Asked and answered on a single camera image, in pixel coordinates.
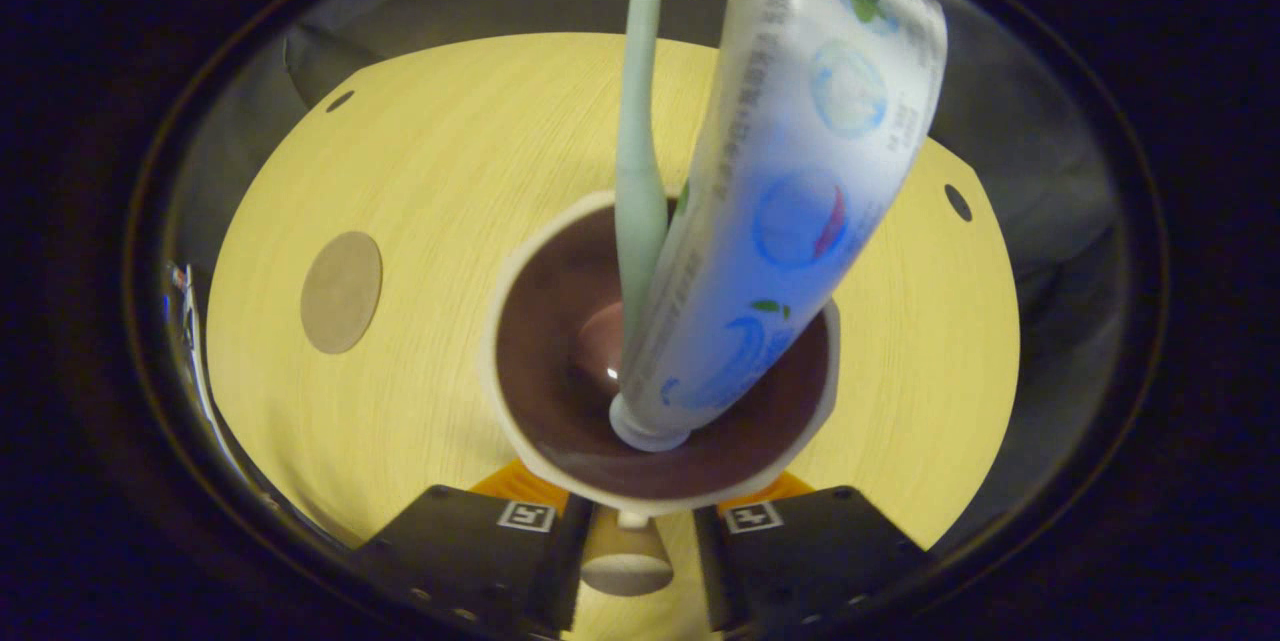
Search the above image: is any beige cup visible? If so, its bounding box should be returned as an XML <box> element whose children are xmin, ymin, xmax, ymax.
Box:
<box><xmin>480</xmin><ymin>189</ymin><xmax>841</xmax><ymax>598</ymax></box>

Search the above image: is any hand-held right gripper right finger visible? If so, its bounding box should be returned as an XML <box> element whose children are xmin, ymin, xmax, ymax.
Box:
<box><xmin>693</xmin><ymin>471</ymin><xmax>931</xmax><ymax>638</ymax></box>

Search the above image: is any pale green toothbrush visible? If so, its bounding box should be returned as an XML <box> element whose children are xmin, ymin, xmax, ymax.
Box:
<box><xmin>612</xmin><ymin>0</ymin><xmax>720</xmax><ymax>347</ymax></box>

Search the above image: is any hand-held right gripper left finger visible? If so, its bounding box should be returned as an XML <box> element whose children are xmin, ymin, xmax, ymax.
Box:
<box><xmin>350</xmin><ymin>461</ymin><xmax>597</xmax><ymax>638</ymax></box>

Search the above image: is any white toothpaste tube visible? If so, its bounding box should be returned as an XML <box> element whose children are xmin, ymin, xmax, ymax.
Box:
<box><xmin>609</xmin><ymin>0</ymin><xmax>949</xmax><ymax>453</ymax></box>

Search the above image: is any round brown coaster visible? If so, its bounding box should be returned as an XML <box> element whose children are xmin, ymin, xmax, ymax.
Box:
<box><xmin>300</xmin><ymin>231</ymin><xmax>384</xmax><ymax>356</ymax></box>

